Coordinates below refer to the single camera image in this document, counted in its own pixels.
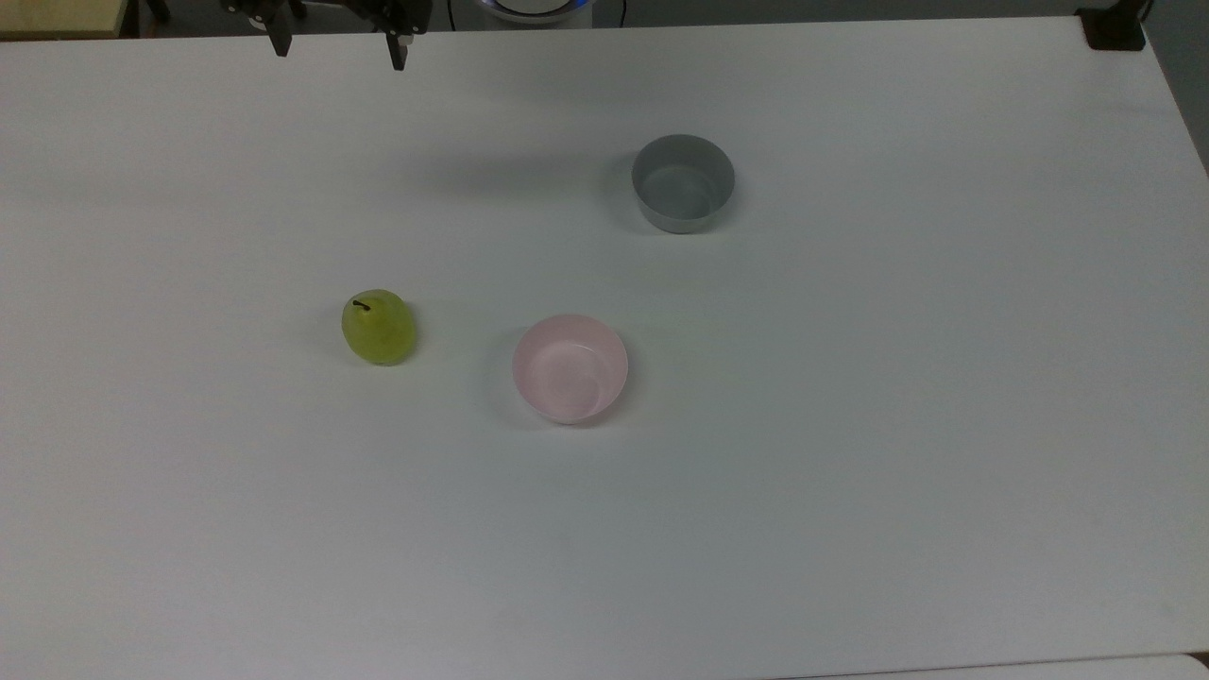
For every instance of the light wooden board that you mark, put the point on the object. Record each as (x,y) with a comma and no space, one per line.
(59,17)

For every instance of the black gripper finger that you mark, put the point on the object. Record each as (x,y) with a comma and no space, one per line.
(279,38)
(399,49)

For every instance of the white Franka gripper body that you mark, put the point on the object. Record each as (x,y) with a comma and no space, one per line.
(331,8)

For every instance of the pink bowl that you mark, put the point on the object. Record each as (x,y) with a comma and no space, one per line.
(570,368)

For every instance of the green pear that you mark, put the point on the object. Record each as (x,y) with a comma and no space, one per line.
(378,327)

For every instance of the black table clamp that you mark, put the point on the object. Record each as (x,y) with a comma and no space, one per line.
(1115,26)

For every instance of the black furniture leg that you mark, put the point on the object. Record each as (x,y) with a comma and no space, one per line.
(157,9)

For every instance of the grey bowl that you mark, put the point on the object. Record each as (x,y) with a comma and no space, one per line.
(683,183)

